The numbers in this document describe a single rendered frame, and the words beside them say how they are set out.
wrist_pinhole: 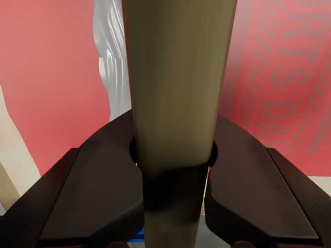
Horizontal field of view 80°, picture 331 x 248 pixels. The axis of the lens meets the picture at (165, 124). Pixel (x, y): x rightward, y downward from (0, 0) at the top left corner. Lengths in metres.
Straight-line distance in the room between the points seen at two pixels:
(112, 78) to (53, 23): 0.08
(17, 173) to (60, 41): 0.24
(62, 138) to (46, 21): 0.16
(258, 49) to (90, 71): 0.20
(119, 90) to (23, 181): 0.25
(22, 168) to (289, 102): 0.42
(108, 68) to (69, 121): 0.10
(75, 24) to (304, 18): 0.25
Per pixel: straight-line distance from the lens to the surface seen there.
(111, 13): 0.24
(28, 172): 0.41
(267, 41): 0.27
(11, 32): 0.30
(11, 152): 0.39
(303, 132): 0.36
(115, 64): 0.25
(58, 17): 0.27
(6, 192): 0.44
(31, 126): 0.34
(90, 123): 0.30
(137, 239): 0.40
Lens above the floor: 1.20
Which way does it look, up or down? 58 degrees down
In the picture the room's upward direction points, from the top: 179 degrees clockwise
